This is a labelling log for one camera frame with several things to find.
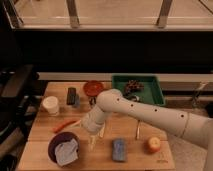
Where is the purple bowl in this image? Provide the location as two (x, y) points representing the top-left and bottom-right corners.
(48, 132), (79, 163)

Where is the white cup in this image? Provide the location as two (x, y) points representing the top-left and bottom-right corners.
(42, 96), (59, 116)

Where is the orange carrot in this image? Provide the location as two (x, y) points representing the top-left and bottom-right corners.
(52, 120), (79, 133)

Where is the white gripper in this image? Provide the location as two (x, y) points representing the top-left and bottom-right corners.
(81, 105), (109, 150)

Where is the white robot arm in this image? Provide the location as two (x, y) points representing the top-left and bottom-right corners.
(81, 89), (213, 171)

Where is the metal fork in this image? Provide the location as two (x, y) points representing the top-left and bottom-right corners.
(135, 120), (141, 140)

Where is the light blue towel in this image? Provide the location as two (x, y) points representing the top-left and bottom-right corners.
(55, 139), (78, 166)

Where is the black handled utensil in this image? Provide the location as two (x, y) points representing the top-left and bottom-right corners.
(127, 95), (140, 102)

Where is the brown pinecone object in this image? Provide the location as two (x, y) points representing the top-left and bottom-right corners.
(124, 80), (144, 94)

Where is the blue sponge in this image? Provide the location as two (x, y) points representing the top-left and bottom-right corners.
(112, 138), (127, 162)

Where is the green tray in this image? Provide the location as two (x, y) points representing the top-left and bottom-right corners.
(112, 75), (165, 106)

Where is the orange apple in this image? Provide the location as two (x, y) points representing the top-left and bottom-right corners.
(147, 137), (161, 153)

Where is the red bowl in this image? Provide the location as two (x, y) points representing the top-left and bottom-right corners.
(83, 80), (104, 97)

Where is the black chair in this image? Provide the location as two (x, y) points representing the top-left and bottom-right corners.
(0, 65), (39, 144)

